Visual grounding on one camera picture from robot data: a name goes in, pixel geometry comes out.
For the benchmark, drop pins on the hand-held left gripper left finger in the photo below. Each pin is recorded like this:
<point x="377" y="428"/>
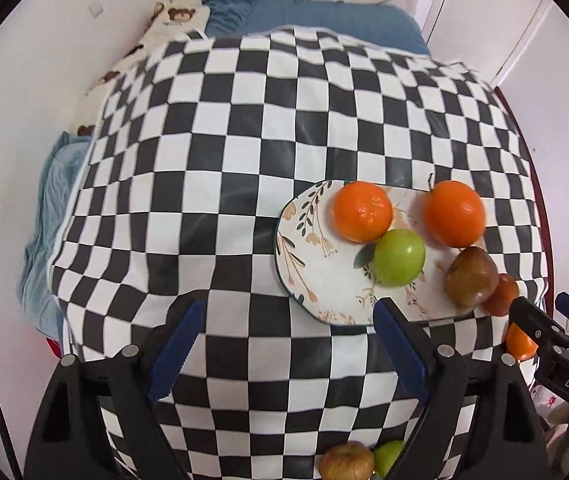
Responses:
<point x="177" y="352"/>

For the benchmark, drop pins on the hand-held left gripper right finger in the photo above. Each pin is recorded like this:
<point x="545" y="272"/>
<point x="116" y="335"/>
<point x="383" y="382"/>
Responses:
<point x="400" y="352"/>

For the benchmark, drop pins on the small orange tangerine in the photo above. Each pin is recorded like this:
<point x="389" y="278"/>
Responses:
<point x="520" y="344"/>

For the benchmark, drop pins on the floral ceramic plate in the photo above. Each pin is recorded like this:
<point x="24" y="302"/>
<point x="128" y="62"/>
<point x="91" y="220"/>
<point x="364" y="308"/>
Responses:
<point x="324" y="280"/>

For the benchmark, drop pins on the small dark red fruit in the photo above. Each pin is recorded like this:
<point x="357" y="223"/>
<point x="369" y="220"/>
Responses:
<point x="503" y="294"/>

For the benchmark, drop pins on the brownish red apple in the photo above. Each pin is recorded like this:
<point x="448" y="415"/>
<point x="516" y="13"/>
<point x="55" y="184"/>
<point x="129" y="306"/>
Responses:
<point x="470" y="278"/>

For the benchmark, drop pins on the large green apple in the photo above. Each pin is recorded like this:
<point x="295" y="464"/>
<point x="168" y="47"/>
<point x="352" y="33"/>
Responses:
<point x="398" y="258"/>

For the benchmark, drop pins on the small green apple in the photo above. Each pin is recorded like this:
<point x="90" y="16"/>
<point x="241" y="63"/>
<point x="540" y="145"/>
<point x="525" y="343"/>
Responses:
<point x="388" y="458"/>

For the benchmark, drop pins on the red yellow apple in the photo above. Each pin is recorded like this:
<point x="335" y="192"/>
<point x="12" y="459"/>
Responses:
<point x="347" y="461"/>

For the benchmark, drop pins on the red object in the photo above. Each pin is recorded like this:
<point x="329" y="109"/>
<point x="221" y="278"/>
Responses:
<point x="53" y="348"/>

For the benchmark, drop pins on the smooth orange with stem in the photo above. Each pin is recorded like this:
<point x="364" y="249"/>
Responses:
<point x="454" y="214"/>

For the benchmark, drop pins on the dimpled orange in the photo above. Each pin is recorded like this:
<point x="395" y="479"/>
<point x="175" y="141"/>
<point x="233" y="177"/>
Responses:
<point x="363" y="211"/>

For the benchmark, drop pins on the light blue blanket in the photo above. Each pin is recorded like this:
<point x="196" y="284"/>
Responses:
<point x="49" y="240"/>

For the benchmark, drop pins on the black white checkered tablecloth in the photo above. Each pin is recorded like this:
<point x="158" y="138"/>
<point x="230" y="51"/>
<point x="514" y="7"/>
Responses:
<point x="214" y="185"/>

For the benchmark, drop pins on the white door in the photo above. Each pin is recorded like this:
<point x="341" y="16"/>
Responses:
<point x="479" y="15"/>

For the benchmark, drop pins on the bear print cloth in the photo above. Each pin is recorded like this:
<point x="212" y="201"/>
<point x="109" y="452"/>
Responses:
<point x="174" y="12"/>

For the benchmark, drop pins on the white wall switch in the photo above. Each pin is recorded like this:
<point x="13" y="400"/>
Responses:
<point x="97" y="9"/>

